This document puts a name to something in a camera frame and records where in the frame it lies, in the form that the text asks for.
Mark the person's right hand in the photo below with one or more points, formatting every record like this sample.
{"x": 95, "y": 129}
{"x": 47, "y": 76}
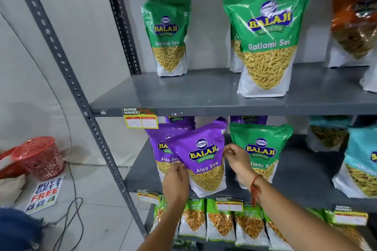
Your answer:
{"x": 243, "y": 162}

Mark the person's left hand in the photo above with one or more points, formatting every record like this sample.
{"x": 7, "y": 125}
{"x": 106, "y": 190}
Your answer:
{"x": 175, "y": 187}

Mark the person's right thumb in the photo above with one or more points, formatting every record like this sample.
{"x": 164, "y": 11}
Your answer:
{"x": 229, "y": 161}

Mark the person's left fingers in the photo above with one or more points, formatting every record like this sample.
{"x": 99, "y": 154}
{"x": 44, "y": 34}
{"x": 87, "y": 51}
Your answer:
{"x": 180, "y": 168}

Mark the purple snack packet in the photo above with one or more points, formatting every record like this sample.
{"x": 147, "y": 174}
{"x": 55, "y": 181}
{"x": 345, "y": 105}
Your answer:
{"x": 249, "y": 119}
{"x": 157, "y": 149}
{"x": 203, "y": 153}
{"x": 181, "y": 120}

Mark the person's right forearm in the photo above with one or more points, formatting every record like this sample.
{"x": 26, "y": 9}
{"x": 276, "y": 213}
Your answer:
{"x": 294, "y": 221}

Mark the person's left forearm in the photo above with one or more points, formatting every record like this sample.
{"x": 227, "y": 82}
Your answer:
{"x": 163, "y": 227}

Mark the red thread wristband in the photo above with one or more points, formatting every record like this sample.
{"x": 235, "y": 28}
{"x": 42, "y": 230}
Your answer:
{"x": 255, "y": 189}

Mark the yellow shelf price label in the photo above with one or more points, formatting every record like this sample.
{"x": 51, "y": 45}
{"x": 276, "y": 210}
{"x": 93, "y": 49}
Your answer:
{"x": 148, "y": 197}
{"x": 350, "y": 217}
{"x": 229, "y": 205}
{"x": 140, "y": 118}

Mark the row of small green pouches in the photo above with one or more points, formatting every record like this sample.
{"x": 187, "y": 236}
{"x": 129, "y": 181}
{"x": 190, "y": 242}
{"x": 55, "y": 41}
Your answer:
{"x": 221, "y": 224}

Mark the grey metal shelf rack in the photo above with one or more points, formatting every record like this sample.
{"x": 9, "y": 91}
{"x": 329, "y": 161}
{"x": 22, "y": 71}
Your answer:
{"x": 191, "y": 92}

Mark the teal snack packet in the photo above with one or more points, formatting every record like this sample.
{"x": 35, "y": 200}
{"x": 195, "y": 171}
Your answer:
{"x": 328, "y": 134}
{"x": 360, "y": 165}

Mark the large green snack packet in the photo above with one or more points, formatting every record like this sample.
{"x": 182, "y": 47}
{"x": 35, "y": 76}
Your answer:
{"x": 268, "y": 30}

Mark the white promotion sign card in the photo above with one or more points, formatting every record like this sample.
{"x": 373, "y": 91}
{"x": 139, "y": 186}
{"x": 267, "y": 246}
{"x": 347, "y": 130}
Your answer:
{"x": 44, "y": 194}

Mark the red plastic basket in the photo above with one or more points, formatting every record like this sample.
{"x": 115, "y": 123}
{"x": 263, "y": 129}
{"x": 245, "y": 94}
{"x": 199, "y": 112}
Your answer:
{"x": 41, "y": 158}

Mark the white snack packet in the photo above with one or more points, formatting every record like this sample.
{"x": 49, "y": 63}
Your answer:
{"x": 370, "y": 78}

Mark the beige cloth bag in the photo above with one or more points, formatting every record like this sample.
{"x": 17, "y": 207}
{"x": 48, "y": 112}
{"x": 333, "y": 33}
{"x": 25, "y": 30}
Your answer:
{"x": 10, "y": 190}

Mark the red plastic tub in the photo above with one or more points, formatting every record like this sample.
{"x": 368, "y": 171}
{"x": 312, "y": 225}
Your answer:
{"x": 7, "y": 165}

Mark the blue cloth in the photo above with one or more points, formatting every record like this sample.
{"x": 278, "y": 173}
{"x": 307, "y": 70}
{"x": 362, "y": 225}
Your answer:
{"x": 17, "y": 230}

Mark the orange snack packet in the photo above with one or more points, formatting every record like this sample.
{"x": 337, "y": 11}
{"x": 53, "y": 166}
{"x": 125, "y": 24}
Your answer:
{"x": 352, "y": 21}

